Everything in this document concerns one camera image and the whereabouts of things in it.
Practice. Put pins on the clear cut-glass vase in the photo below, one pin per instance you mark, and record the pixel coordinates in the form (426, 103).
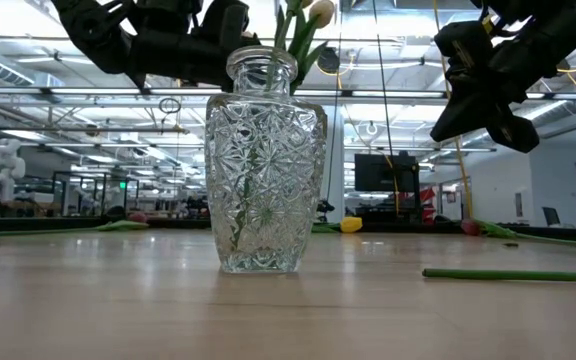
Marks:
(268, 190)

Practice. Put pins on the red background object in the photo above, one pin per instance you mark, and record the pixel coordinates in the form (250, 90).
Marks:
(428, 195)

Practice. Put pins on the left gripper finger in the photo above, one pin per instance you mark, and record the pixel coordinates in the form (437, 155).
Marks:
(228, 25)

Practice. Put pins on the black monitor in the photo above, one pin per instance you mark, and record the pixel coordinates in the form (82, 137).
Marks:
(378, 172)

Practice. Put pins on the flower stems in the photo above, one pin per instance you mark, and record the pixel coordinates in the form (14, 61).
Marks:
(240, 225)

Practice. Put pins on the cream artificial tulip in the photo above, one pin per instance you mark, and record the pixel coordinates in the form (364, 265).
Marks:
(323, 14)

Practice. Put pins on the black office chair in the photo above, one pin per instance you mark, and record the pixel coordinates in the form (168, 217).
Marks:
(550, 215)

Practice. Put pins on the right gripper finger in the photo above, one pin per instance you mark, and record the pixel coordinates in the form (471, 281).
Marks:
(453, 115)
(475, 122)

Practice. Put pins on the dark red artificial tulip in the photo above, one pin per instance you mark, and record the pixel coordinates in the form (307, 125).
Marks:
(138, 217)
(470, 228)

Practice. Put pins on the small dark debris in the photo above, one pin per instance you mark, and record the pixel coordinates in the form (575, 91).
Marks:
(511, 245)

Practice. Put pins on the green stem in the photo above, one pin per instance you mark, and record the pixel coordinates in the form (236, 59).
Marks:
(518, 275)

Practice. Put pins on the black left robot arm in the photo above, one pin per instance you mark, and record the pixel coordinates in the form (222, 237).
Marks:
(93, 30)

